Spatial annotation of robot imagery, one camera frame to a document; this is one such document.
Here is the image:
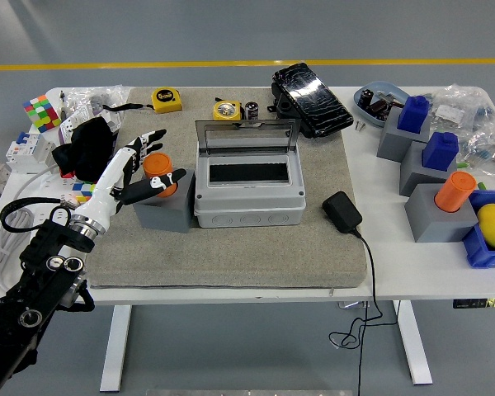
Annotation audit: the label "blue block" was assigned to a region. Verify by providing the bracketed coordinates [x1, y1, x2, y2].
[397, 95, 431, 134]
[421, 131, 460, 170]

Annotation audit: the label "large multicolour puzzle cube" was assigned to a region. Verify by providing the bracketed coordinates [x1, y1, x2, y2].
[22, 94, 63, 134]

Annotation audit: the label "brown electronic parts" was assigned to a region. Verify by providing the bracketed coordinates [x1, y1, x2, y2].
[369, 93, 402, 121]

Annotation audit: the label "clear plastic bag with packets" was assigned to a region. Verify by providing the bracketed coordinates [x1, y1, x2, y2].
[63, 85, 131, 135]

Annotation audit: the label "grey holder block round hole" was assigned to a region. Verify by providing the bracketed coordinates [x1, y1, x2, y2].
[132, 167, 197, 234]

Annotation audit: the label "blue plastic bin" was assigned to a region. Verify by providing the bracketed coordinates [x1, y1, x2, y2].
[461, 189, 495, 269]

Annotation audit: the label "black adapter cord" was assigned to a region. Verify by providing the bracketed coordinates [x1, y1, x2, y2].
[328, 228, 398, 396]

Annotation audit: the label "small multicolour puzzle cube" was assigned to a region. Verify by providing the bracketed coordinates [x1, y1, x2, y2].
[72, 181, 97, 206]

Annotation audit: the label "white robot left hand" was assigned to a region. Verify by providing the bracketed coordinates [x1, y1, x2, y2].
[70, 129, 187, 233]

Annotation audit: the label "white table leg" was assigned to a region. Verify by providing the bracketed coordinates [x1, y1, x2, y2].
[99, 304, 132, 393]
[391, 299, 433, 386]

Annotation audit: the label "orange cylinder battery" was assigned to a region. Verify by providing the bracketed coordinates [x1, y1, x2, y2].
[433, 171, 478, 214]
[143, 153, 179, 200]

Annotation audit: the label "black table control panel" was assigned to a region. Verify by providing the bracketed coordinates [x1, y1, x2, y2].
[452, 297, 495, 310]

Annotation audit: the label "grey-brown mat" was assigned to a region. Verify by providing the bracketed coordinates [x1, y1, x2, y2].
[88, 86, 368, 290]

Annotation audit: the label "clear bags of small parts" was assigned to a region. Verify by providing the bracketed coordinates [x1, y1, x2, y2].
[427, 84, 495, 179]

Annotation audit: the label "grey junction box clear lid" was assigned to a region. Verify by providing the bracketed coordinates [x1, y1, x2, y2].
[193, 118, 307, 229]

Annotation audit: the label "black capacitor cylinder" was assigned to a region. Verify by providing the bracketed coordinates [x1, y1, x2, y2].
[244, 101, 262, 123]

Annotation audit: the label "white circuit breaker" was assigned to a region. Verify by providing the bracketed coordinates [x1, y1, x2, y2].
[4, 130, 58, 175]

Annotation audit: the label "yellow round tape measure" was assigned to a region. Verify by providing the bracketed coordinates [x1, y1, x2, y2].
[212, 100, 244, 122]

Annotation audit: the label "white power cable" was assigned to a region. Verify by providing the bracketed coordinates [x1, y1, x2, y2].
[0, 163, 61, 290]

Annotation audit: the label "black cloth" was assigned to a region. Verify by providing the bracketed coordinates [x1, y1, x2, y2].
[51, 117, 120, 183]

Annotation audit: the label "black power adapter plug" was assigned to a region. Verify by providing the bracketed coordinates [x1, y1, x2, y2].
[321, 191, 363, 235]

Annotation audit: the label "blue-grey oval tray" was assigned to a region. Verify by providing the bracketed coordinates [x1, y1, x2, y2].
[353, 81, 412, 128]

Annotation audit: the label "yellow square tape measure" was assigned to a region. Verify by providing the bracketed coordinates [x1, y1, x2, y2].
[101, 87, 183, 115]

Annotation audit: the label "glossy black pouch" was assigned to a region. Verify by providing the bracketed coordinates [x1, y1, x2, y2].
[271, 62, 355, 139]

